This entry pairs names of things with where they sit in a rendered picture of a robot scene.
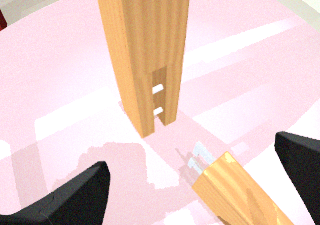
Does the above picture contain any wooden post with slot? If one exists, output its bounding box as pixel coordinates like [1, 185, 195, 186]
[97, 0, 189, 138]

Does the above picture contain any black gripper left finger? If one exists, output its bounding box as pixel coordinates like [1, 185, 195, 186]
[0, 161, 111, 225]

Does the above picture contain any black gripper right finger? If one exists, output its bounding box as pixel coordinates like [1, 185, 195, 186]
[275, 130, 320, 225]

